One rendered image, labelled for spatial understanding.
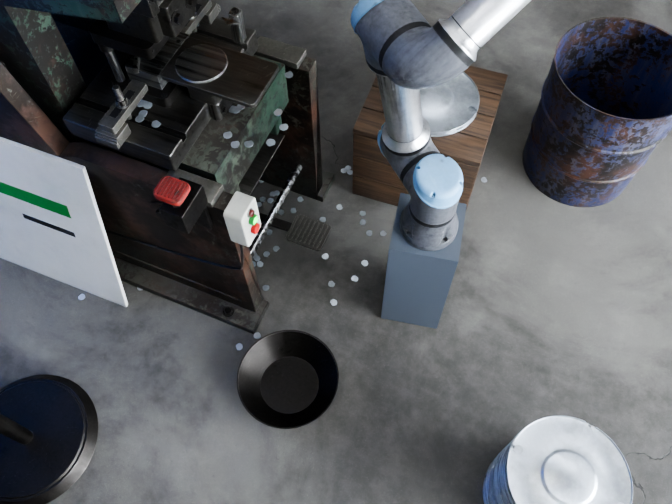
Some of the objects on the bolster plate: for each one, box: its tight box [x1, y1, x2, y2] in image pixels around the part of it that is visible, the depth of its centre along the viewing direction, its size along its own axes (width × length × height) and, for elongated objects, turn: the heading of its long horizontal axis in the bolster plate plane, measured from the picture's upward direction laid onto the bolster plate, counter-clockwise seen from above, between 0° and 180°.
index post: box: [228, 7, 247, 44], centre depth 162 cm, size 3×3×10 cm
